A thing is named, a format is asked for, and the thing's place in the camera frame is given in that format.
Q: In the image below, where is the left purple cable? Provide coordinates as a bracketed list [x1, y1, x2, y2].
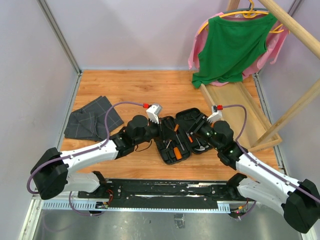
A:
[26, 101, 151, 232]

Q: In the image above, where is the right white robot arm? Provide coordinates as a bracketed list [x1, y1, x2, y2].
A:
[183, 105, 320, 234]

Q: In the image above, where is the orange-handled screwdriver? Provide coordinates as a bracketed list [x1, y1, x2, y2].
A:
[173, 147, 183, 160]

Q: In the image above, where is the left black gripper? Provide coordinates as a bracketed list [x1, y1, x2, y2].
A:
[134, 116, 177, 146]

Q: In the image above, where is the claw hammer black handle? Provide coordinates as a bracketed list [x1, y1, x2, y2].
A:
[194, 139, 210, 152]

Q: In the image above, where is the black-handled screwdriver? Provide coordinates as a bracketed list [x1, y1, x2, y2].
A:
[175, 133, 185, 151]

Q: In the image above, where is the grey checked cloth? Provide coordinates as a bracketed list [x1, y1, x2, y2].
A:
[64, 96, 112, 142]

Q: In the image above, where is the pink shirt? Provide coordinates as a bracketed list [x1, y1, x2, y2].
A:
[188, 12, 289, 86]

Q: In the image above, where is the yellow clothes hanger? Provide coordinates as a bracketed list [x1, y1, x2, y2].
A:
[198, 0, 287, 37]

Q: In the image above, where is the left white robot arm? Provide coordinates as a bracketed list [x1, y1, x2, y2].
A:
[26, 103, 162, 200]

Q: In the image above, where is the black plastic tool case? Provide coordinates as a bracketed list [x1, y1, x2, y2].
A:
[154, 108, 213, 165]

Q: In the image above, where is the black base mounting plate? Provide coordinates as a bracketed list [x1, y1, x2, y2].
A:
[77, 178, 247, 211]

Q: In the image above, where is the green sleeveless shirt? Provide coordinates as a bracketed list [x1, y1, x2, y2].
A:
[191, 13, 277, 88]

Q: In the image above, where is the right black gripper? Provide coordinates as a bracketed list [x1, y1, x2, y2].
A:
[177, 112, 222, 152]

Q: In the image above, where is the wooden tray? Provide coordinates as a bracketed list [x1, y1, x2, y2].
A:
[199, 82, 282, 152]

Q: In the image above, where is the wooden rack frame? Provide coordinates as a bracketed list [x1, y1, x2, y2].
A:
[226, 0, 320, 142]

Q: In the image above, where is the aluminium frame rail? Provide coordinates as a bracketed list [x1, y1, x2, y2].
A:
[36, 0, 82, 75]

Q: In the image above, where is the small brown-handled screwdriver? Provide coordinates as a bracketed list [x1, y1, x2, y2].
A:
[174, 124, 179, 132]

